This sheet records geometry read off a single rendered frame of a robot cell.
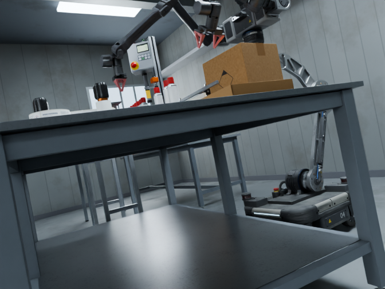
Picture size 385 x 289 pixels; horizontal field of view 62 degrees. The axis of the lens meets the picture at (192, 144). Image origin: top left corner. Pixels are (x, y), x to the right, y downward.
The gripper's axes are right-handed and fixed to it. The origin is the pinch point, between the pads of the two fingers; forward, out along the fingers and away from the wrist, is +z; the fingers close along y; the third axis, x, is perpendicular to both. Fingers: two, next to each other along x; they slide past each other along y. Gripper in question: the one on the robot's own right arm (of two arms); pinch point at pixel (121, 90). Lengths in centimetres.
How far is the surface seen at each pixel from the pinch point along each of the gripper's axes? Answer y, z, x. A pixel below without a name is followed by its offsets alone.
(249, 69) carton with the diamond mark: 79, 12, 34
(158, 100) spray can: 21.5, 11.7, 13.9
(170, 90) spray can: 41.1, 10.7, 12.4
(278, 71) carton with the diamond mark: 77, 13, 53
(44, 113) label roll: 16, 13, -46
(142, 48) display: -10.2, -29.8, 22.7
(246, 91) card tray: 109, 27, 5
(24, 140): 107, 34, -59
